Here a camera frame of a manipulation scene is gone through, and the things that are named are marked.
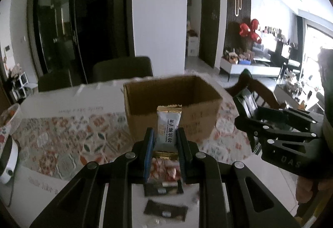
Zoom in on white cardboard carton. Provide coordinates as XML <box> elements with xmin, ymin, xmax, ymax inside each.
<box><xmin>188</xmin><ymin>36</ymin><xmax>200</xmax><ymax>57</ymax></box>

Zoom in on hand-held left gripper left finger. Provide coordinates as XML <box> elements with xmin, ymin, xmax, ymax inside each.
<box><xmin>29</xmin><ymin>127</ymin><xmax>157</xmax><ymax>228</ymax></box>

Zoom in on white loop wall ornament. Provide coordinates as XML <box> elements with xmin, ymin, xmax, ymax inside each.
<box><xmin>234</xmin><ymin>0</ymin><xmax>243</xmax><ymax>17</ymax></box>

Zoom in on white tv cabinet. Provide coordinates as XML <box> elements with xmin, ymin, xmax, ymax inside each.
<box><xmin>219</xmin><ymin>57</ymin><xmax>282</xmax><ymax>82</ymax></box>

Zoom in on wooden chair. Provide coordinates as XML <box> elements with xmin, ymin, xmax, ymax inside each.
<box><xmin>225</xmin><ymin>69</ymin><xmax>287</xmax><ymax>112</ymax></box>

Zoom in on glossy black snack packet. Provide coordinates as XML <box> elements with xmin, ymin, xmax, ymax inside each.
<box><xmin>232</xmin><ymin>88</ymin><xmax>258</xmax><ymax>120</ymax></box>

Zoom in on dark glass sliding door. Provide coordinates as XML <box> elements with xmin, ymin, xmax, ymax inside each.
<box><xmin>27</xmin><ymin>0</ymin><xmax>134</xmax><ymax>84</ymax></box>

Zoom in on black cracker packet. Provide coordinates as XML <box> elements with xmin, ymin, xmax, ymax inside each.
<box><xmin>144</xmin><ymin>199</ymin><xmax>188</xmax><ymax>221</ymax></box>
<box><xmin>144</xmin><ymin>182</ymin><xmax>184</xmax><ymax>196</ymax></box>

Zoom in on cardboard box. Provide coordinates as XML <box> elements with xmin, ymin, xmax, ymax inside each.
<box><xmin>123</xmin><ymin>75</ymin><xmax>224</xmax><ymax>143</ymax></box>

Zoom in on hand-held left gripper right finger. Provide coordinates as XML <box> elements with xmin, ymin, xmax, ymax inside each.
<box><xmin>176</xmin><ymin>128</ymin><xmax>303</xmax><ymax>228</ymax></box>

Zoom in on white woven basket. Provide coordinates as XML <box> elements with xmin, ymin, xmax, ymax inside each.
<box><xmin>0</xmin><ymin>103</ymin><xmax>22</xmax><ymax>138</ymax></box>

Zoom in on dark wooden door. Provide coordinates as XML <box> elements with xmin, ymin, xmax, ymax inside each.
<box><xmin>199</xmin><ymin>0</ymin><xmax>221</xmax><ymax>69</ymax></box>

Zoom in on red white candy packet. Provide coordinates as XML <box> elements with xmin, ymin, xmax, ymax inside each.
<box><xmin>150</xmin><ymin>157</ymin><xmax>182</xmax><ymax>185</ymax></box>

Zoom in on cluttered coffee table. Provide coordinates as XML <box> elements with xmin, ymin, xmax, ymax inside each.
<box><xmin>275</xmin><ymin>74</ymin><xmax>323</xmax><ymax>112</ymax></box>

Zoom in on dark dining chair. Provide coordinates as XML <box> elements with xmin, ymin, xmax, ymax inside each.
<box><xmin>92</xmin><ymin>56</ymin><xmax>154</xmax><ymax>83</ymax></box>
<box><xmin>37</xmin><ymin>71</ymin><xmax>82</xmax><ymax>92</ymax></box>

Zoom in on person's right hand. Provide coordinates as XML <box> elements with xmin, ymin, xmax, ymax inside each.
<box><xmin>297</xmin><ymin>177</ymin><xmax>321</xmax><ymax>204</ymax></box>

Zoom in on dark curtain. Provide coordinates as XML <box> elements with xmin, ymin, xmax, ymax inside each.
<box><xmin>295</xmin><ymin>16</ymin><xmax>308</xmax><ymax>62</ymax></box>

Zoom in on white candy packet gold ends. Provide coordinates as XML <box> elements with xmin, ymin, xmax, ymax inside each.
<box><xmin>153</xmin><ymin>104</ymin><xmax>183</xmax><ymax>160</ymax></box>

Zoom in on red balloon sculpture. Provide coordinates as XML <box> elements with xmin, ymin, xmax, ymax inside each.
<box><xmin>239</xmin><ymin>18</ymin><xmax>263</xmax><ymax>44</ymax></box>

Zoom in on white cube shelf unit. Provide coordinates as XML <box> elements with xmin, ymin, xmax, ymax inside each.
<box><xmin>10</xmin><ymin>71</ymin><xmax>37</xmax><ymax>100</ymax></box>

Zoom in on white electric appliance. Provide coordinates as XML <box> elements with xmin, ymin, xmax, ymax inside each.
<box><xmin>0</xmin><ymin>136</ymin><xmax>20</xmax><ymax>185</ymax></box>

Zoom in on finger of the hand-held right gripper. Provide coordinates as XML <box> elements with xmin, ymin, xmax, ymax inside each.
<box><xmin>234</xmin><ymin>113</ymin><xmax>323</xmax><ymax>158</ymax></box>
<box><xmin>253</xmin><ymin>108</ymin><xmax>324</xmax><ymax>135</ymax></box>

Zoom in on floral patterned tablecloth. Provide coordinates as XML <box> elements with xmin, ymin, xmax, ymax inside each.
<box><xmin>0</xmin><ymin>72</ymin><xmax>263</xmax><ymax>228</ymax></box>

